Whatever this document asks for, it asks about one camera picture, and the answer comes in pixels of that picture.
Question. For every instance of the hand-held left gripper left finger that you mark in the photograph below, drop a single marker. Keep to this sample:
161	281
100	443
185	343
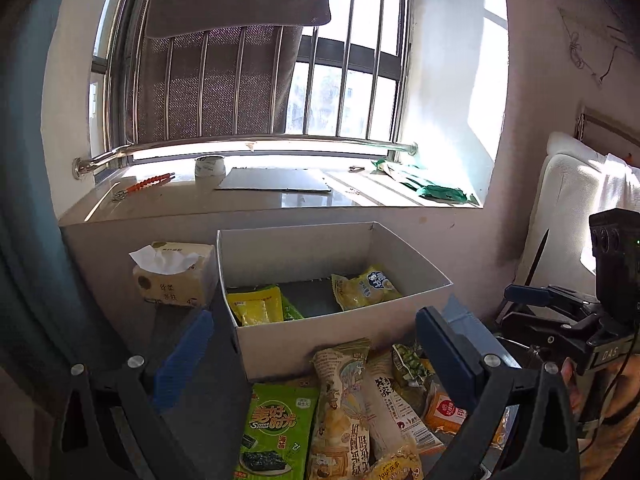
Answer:
182	360

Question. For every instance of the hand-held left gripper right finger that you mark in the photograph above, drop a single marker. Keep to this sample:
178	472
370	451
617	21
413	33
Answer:
450	352

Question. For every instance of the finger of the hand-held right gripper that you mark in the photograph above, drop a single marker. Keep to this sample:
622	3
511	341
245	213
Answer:
535	327
525	294

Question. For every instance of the green pea snack packet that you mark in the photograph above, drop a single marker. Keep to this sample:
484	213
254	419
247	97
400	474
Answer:
410	367

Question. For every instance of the orange snack packet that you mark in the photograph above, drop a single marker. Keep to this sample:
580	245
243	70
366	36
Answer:
445	417

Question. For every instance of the white snack packet black print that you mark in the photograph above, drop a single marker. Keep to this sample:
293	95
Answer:
395	410

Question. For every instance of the green seaweed snack packet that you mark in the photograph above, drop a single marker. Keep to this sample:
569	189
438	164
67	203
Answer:
275	430

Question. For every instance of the beige illustrated snack packet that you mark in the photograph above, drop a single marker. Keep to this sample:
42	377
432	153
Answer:
340	410

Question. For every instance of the white cardboard box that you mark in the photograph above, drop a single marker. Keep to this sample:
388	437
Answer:
325	342

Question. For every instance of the person's right forearm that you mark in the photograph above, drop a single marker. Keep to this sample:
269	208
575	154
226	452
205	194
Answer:
631	405

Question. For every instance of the person's right hand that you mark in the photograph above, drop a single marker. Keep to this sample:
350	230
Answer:
571	385

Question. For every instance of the white towel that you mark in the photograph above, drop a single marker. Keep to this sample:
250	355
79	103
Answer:
617	190

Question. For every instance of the beige tissue pack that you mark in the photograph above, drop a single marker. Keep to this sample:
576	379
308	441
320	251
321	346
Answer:
172	280

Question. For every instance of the white chair with towel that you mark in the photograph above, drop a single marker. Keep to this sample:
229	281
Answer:
560	210

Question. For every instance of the yellow packet with white label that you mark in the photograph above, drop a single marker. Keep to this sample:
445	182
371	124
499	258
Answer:
362	287

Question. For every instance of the green plastic bags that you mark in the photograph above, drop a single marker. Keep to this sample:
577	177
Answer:
440	192

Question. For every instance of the white tape roll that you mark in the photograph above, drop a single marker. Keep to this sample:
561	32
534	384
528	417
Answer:
209	166

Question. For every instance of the grey flat board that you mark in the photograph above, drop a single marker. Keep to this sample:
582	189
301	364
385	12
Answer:
275	180

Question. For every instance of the small metal clip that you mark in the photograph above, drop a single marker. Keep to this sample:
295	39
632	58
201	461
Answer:
358	168

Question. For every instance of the blue curtain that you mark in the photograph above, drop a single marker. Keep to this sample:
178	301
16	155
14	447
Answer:
30	210

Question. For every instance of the brown mesh curtain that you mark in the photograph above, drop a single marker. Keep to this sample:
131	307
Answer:
220	85

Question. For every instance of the wooden bed frame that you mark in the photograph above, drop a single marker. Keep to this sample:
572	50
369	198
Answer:
607	127

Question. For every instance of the steel window guard rail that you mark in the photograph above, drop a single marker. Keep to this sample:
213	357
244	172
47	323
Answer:
250	144

